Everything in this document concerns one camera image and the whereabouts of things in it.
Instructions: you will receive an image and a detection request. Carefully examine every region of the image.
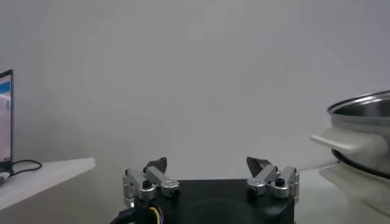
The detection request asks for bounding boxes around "stainless steel steamer pot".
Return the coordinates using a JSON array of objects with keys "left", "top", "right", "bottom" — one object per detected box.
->
[{"left": 310, "top": 90, "right": 390, "bottom": 180}]

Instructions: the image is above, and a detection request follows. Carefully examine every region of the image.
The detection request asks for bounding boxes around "black laptop cable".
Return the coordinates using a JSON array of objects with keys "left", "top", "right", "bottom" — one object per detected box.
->
[{"left": 9, "top": 159, "right": 43, "bottom": 178}]

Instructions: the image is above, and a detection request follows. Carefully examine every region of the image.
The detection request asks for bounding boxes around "white electric cooker base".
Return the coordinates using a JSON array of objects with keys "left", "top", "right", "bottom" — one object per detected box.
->
[{"left": 318, "top": 164, "right": 390, "bottom": 217}]

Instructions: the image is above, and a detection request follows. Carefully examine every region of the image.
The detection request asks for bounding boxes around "black laptop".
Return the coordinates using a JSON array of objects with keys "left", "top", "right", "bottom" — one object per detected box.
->
[{"left": 0, "top": 69, "right": 15, "bottom": 183}]

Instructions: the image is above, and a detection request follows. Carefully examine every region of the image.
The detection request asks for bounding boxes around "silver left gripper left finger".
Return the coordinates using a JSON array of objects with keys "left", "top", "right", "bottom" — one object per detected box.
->
[{"left": 122, "top": 156, "right": 180, "bottom": 208}]

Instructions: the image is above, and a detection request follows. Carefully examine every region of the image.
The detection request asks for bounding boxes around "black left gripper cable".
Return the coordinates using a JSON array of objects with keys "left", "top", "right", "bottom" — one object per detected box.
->
[{"left": 109, "top": 199, "right": 165, "bottom": 224}]

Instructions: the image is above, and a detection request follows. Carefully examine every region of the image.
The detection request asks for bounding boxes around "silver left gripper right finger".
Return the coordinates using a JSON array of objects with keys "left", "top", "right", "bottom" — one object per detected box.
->
[{"left": 246, "top": 156, "right": 300, "bottom": 204}]

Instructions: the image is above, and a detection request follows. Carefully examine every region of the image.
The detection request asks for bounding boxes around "white side table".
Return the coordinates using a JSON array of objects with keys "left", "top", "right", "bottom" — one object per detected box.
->
[{"left": 0, "top": 157, "right": 96, "bottom": 211}]

